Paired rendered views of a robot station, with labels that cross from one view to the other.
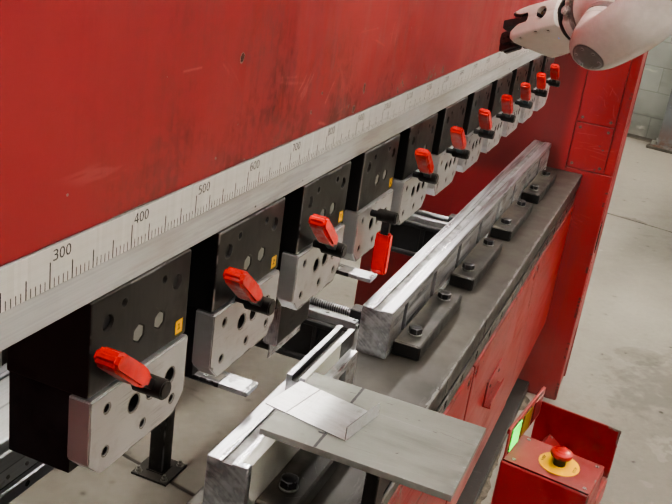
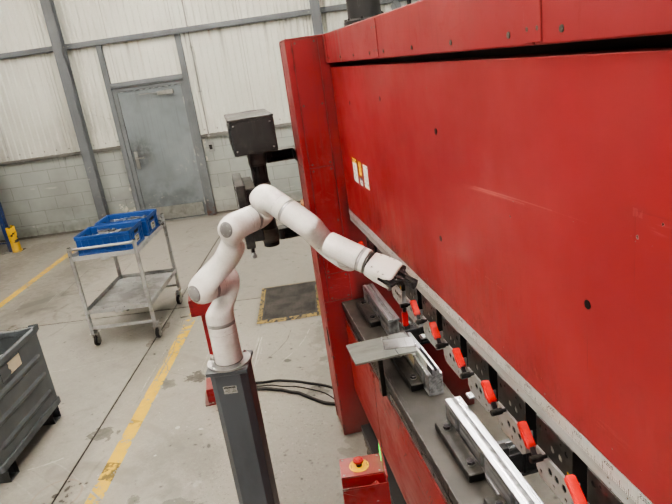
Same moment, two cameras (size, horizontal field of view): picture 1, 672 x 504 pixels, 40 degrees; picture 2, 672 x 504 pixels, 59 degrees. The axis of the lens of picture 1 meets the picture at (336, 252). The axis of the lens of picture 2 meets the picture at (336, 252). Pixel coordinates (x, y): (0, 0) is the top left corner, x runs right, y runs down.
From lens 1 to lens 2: 3.28 m
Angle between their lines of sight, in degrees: 132
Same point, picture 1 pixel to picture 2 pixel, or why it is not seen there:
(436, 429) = (366, 355)
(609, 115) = not seen: outside the picture
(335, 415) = (392, 343)
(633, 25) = not seen: hidden behind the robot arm
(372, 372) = (441, 412)
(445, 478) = (351, 347)
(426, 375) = (424, 425)
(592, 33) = not seen: hidden behind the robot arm
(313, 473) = (398, 362)
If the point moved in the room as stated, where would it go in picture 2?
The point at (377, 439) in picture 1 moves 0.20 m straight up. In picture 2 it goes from (376, 345) to (370, 302)
